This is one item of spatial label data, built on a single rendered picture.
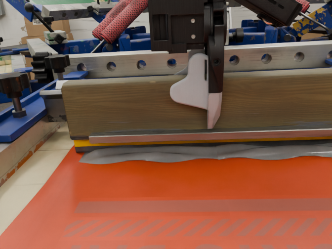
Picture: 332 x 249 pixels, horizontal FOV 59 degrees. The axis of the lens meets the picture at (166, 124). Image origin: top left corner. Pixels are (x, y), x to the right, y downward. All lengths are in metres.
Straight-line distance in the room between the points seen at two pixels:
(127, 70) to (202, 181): 0.40
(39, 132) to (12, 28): 4.83
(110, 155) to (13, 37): 4.93
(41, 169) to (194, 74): 0.22
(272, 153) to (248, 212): 0.12
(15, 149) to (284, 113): 0.34
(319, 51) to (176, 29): 0.44
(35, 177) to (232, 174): 0.23
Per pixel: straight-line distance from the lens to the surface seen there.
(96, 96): 0.38
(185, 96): 0.34
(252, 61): 0.68
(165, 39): 0.34
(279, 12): 0.35
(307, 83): 0.38
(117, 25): 1.06
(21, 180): 0.40
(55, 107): 0.48
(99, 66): 0.69
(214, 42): 0.32
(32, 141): 0.45
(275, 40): 1.09
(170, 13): 0.33
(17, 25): 5.22
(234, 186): 0.33
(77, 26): 4.84
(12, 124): 0.44
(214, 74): 0.33
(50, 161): 0.42
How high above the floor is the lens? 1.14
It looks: 22 degrees down
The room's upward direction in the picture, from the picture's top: 4 degrees counter-clockwise
